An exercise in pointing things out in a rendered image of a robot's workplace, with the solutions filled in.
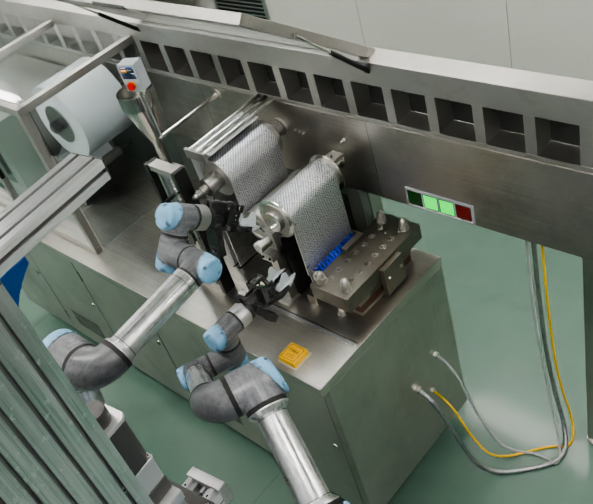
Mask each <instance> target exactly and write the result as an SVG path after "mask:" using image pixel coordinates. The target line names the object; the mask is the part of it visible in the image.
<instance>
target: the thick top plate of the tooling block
mask: <svg viewBox="0 0 593 504"><path fill-rule="evenodd" d="M384 215H385V216H386V219H387V222H386V223H385V224H382V225H379V224H377V219H375V220H374V221H373V222H372V223H371V224H370V225H369V226H368V227H367V228H366V229H365V230H364V231H363V232H362V233H363V234H364V238H363V239H362V240H361V241H360V242H359V243H358V244H357V245H356V246H355V247H354V248H353V249H352V250H351V251H350V252H349V253H348V254H346V253H344V252H342V253H341V254H340V255H339V256H338V257H337V258H336V259H335V260H334V261H333V262H332V263H331V264H330V265H329V266H328V267H327V268H326V269H325V270H324V271H323V273H324V275H325V276H326V278H327V280H328V281H327V283H326V284H325V285H321V286H320V285H318V284H317V281H315V280H314V281H313V282H312V283H311V284H310V287H311V290H312V293H313V296H314V297H315V298H317V299H319V300H321V301H324V302H326V303H328V304H331V305H333V306H335V307H338V308H340V309H342V310H344V311H347V312H349V313H352V312H353V311H354V310H355V309H356V308H357V306H358V305H359V304H360V303H361V302H362V301H363V300H364V299H365V298H366V297H367V296H368V295H369V294H370V293H371V291H372V290H373V289H374V288H375V287H376V286H377V285H378V284H379V283H380V282H381V281H382V280H381V276H380V272H379V269H380V268H381V267H382V266H383V265H384V264H385V263H386V262H387V261H388V260H389V259H390V258H391V257H392V256H393V255H394V254H395V252H396V251H398V252H401V253H402V257H404V256H405V255H406V254H407V253H408V252H409V251H410V250H411V249H412V248H413V247H414V245H415V244H416V243H417V242H418V241H419V240H420V239H421V238H422V235H421V230H420V225H419V224H417V223H414V222H411V221H408V220H407V223H408V225H409V227H410V229H409V230H408V231H406V232H400V231H399V225H398V224H399V219H400V218H398V217H395V216H392V215H389V214H386V213H384ZM342 278H346V279H348V281H349V283H350V285H351V286H352V290H351V291H350V292H348V293H343V292H341V287H340V280H341V279H342Z"/></svg>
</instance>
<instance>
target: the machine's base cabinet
mask: <svg viewBox="0 0 593 504"><path fill-rule="evenodd" d="M25 257H26V259H27V261H28V262H29V265H28V267H27V270H26V273H25V276H24V279H23V282H22V287H21V288H22V290H23V291H24V293H25V294H26V296H27V297H28V299H30V300H31V301H33V302H34V303H36V304H38V305H39V306H41V307H42V308H44V309H45V310H47V311H49V312H50V313H52V314H53V315H55V316H56V317H58V318H60V319H61V320H63V321H64V322H66V323H67V324H69V325H71V326H72V327H74V328H75V329H77V330H79V331H80V332H82V333H83V334H85V335H86V336H88V337H90V338H91V339H93V340H94V341H96V342H97V343H99V344H100V343H101V342H102V341H103V340H104V339H105V338H111V337H112V336H113V335H114V334H115V333H116V332H117V331H118V330H119V329H120V328H121V327H122V326H123V325H124V324H125V323H126V322H127V321H128V320H129V319H130V318H131V317H132V316H133V315H134V313H135V312H136V311H137V310H138V309H139V308H140V307H141V306H142V305H143V304H144V303H145V302H144V301H142V300H141V299H139V298H137V297H135V296H133V295H131V294H129V293H128V292H126V291H124V290H122V289H120V288H118V287H117V286H115V285H113V284H111V283H109V282H107V281H105V280H104V279H102V278H100V277H98V276H96V275H94V274H93V273H91V272H89V271H87V270H85V269H83V268H81V267H80V266H78V265H76V264H74V263H72V262H70V261H68V260H67V259H65V258H63V257H61V256H59V255H57V254H56V253H54V252H52V251H50V250H48V249H46V248H44V247H43V246H41V245H39V244H37V245H36V246H35V247H34V248H32V249H31V250H30V251H29V252H28V253H27V254H26V255H25ZM203 335H204V334H203V333H202V332H200V331H198V330H196V329H194V328H192V327H190V326H189V325H187V324H185V323H183V322H181V321H179V320H178V319H176V318H174V317H171V318H170V319H169V320H168V321H167V322H166V323H165V324H164V325H163V326H162V327H161V329H160V330H159V331H158V332H157V333H156V334H155V335H154V336H153V337H152V338H151V339H150V340H149V342H148V343H147V344H146V345H145V346H144V347H143V348H142V349H141V350H140V351H139V352H138V353H137V354H136V356H135V357H134V358H133V365H134V366H135V367H137V368H138V369H140V370H141V371H143V372H145V373H146V374H148V375H149V376H151V377H152V378H154V379H156V380H157V381H159V382H160V383H162V384H164V385H165V386H167V387H168V388H170V389H171V390H173V391H175V392H176V393H178V394H179V395H181V396H182V397H184V398H186V399H187V400H189V398H190V391H189V390H185V389H184V388H183V386H182V385H181V383H180V381H179V379H178V376H177V374H176V370H177V369H178V368H180V367H181V366H183V365H184V364H187V363H189V362H191V361H193V360H195V359H197V358H199V357H201V356H203V355H205V354H207V353H209V352H211V351H213V350H211V349H210V348H209V347H208V346H207V344H206V343H205V341H204V339H203ZM434 352H438V353H439V354H440V355H439V356H441V357H442V358H443V359H444V360H446V361H447V362H448V363H449V364H450V365H451V367H452V368H453V369H454V370H455V372H456V373H457V374H458V376H459V377H460V379H461V381H462V382H463V376H462V371H461V365H460V360H459V355H458V349H457V344H456V339H455V333H454V328H453V323H452V317H451V312H450V307H449V301H448V296H447V290H446V285H445V280H444V274H443V269H442V265H441V266H440V267H439V269H438V270H437V271H436V272H435V273H434V274H433V275H432V276H431V278H430V279H429V280H428V281H427V282H426V283H425V284H424V285H423V287H422V288H421V289H420V290H419V291H418V292H417V293H416V294H415V296H414V297H413V298H412V299H411V300H410V301H409V302H408V303H407V305H406V306H405V307H404V308H403V309H402V310H401V311H400V312H399V313H398V315H397V316H396V317H395V318H394V319H393V320H392V321H391V322H390V324H389V325H388V326H387V327H386V328H385V329H384V330H383V331H382V333H381V334H380V335H379V336H378V337H377V338H376V339H375V340H374V342H373V343H372V344H371V345H370V346H369V347H368V348H367V349H366V351H365V352H364V353H363V354H362V355H361V356H360V357H359V358H358V359H357V361H356V362H355V363H354V364H353V365H352V366H351V367H350V368H349V370H348V371H347V372H346V373H345V374H344V375H343V376H342V377H341V379H340V380H339V381H338V382H337V383H336V384H335V385H334V386H333V388H332V389H331V390H330V391H329V392H328V393H327V394H326V395H325V397H324V398H322V397H320V396H318V395H316V394H314V393H312V392H311V391H309V390H307V389H305V388H303V387H301V386H300V385H298V384H296V383H294V382H292V381H290V380H288V379H287V378H285V377H283V376H282V377H283V379H284V381H285V382H286V383H287V385H288V387H289V392H288V393H287V394H286V396H287V397H288V403H287V407H286V408H287V410H288V412H289V414H290V416H291V418H292V420H293V422H294V424H295V426H296V427H297V429H298V431H299V433H300V435H301V437H302V439H303V441H304V443H305V445H306V447H307V449H308V451H309V452H310V454H311V456H312V458H313V460H314V462H315V464H316V466H317V468H318V470H319V472H320V474H321V475H322V477H323V479H324V481H325V483H326V485H327V487H328V489H329V490H330V491H332V492H334V493H335V494H337V495H338V496H340V497H341V498H343V499H345V500H346V501H348V502H349V503H351V504H387V503H388V502H389V501H390V500H391V498H392V497H393V496H394V494H395V493H396V492H397V490H398V489H399V488H400V487H401V485H402V484H403V483H404V481H405V480H406V479H407V477H408V476H409V475H410V474H411V472H412V471H413V470H414V468H415V467H416V466H417V464H418V463H419V462H420V461H421V459H422V458H423V457H424V455H425V454H426V453H427V451H428V450H429V449H430V448H431V446H432V445H433V444H434V442H435V441H436V440H437V438H438V437H439V436H440V435H441V433H442V432H443V431H444V429H445V428H446V427H447V426H446V424H445V422H444V421H443V419H442V417H441V416H440V414H439V413H438V412H437V410H436V409H435V408H434V407H433V405H432V404H431V403H430V402H429V401H428V400H427V399H426V398H424V397H423V396H422V395H421V394H417V393H415V389H416V387H417V386H421V387H422V390H423V391H424V392H426V393H427V394H428V395H429V396H430V397H431V398H432V399H433V400H434V401H435V402H436V403H437V404H438V405H439V407H440V408H441V409H442V410H443V412H444V413H445V415H446V416H447V418H448V420H449V421H450V422H451V420H452V419H453V418H454V416H455V415H456V414H455V413H454V412H453V410H452V409H451V408H450V407H449V405H448V404H447V403H446V402H445V401H444V400H442V399H441V398H440V397H439V396H438V395H436V394H435V393H434V394H433V393H431V392H430V389H431V387H433V388H435V389H436V392H438V393H439V394H440V395H441V396H443V397H444V398H445V399H446V400H447V401H448V402H449V403H450V404H451V405H452V406H453V408H454V409H455V410H456V412H458V411H459V410H460V409H461V407H462V406H463V405H464V403H465V402H466V401H467V398H466V394H465V392H464V390H463V388H462V386H461V385H460V383H459V381H458V380H457V378H456V377H455V375H454V374H453V373H452V371H451V370H450V369H449V368H448V367H447V366H446V365H445V364H444V363H443V362H442V361H441V360H440V359H438V358H437V359H436V358H434V357H433V354H434ZM463 384H464V382H463ZM225 424H226V425H228V426H230V427H231V428H233V429H234V430H236V431H237V432H239V433H241V434H242V435H244V436H245V437H247V438H249V439H250V440H252V441H253V442H255V443H256V444H258V445H260V446H261V447H263V448H264V449H266V450H267V451H269V452H271V450H270V448H269V446H268V445H267V443H266V441H265V439H264V437H263V435H262V433H261V431H260V429H259V427H258V425H257V424H256V423H254V422H251V421H249V420H248V418H247V416H246V415H244V416H242V417H240V418H238V419H236V420H233V421H230V422H226V423H225ZM271 453H272V452H271Z"/></svg>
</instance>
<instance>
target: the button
mask: <svg viewBox="0 0 593 504"><path fill-rule="evenodd" d="M308 355H309V353H308V350H307V349H305V348H303V347H301V346H299V345H297V344H295V343H293V342H291V343H290V344H289V346H288V347H287V348H286V349H285V350H284V351H283V352H282V353H281V354H280V355H279V356H278V357H279V359H280V361H282V362H283V363H285V364H287V365H289V366H291V367H293V368H295V369H296V368H297V367H298V365H299V364H300V363H301V362H302V361H303V360H304V359H305V358H306V357H307V356H308Z"/></svg>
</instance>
